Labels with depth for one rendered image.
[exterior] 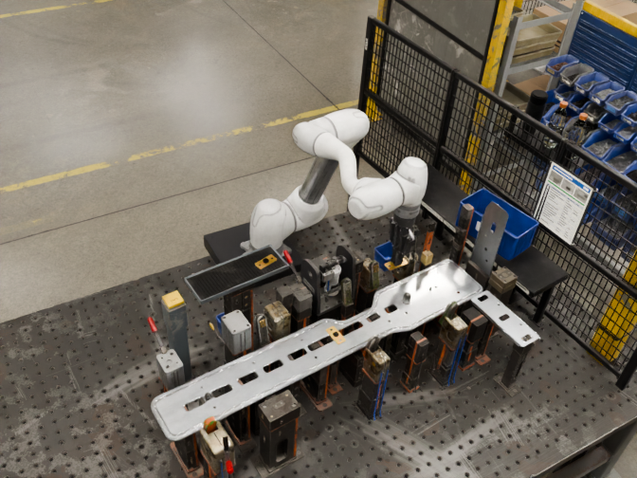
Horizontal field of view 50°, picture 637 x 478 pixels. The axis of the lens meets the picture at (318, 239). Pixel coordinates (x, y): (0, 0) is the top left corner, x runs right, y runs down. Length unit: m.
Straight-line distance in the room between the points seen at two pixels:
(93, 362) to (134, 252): 1.57
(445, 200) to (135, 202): 2.35
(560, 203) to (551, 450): 0.96
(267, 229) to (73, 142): 2.70
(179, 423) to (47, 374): 0.78
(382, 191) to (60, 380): 1.52
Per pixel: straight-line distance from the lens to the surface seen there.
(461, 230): 2.98
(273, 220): 3.04
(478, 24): 4.47
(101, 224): 4.66
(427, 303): 2.74
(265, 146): 5.27
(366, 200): 2.12
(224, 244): 3.26
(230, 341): 2.48
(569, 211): 2.90
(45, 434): 2.79
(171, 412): 2.38
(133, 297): 3.16
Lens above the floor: 2.96
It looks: 42 degrees down
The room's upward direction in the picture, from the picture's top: 4 degrees clockwise
